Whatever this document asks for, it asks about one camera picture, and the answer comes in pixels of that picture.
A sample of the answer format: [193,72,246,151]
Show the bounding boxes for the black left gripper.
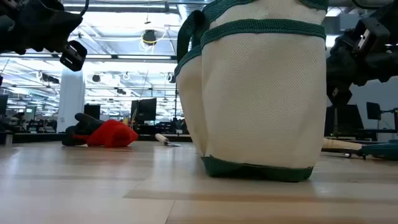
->
[0,0,83,55]

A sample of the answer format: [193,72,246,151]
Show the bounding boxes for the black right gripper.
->
[325,29,398,107]

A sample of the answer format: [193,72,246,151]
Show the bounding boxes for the wooden handled hand cultivator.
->
[322,138,368,159]

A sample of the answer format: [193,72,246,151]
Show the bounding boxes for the green handled pruning shears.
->
[360,139,398,162]

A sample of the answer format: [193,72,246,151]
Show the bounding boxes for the red black gardening glove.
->
[61,112,139,148]

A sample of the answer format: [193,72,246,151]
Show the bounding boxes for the wooden handled silver trowel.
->
[154,133,182,147]

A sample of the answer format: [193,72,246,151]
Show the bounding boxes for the white green canvas gardening bag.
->
[174,0,329,183]

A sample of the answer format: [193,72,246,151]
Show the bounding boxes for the large dark background screen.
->
[325,104,364,138]

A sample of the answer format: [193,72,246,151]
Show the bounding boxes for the black monitor on stand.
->
[366,101,398,131]

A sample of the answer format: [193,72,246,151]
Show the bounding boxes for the white room pillar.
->
[57,67,86,134]

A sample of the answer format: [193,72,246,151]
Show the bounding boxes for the small black background monitor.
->
[83,104,101,121]

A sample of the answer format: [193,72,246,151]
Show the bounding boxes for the black ceiling hung device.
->
[142,29,158,46]

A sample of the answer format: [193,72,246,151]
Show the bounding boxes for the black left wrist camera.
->
[59,40,88,72]

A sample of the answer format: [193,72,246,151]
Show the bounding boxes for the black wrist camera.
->
[59,40,88,72]
[353,17,391,54]

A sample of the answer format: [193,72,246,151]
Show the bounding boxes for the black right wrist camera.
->
[353,17,391,54]

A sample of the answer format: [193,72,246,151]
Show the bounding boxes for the black aluminium table frame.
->
[0,132,193,144]

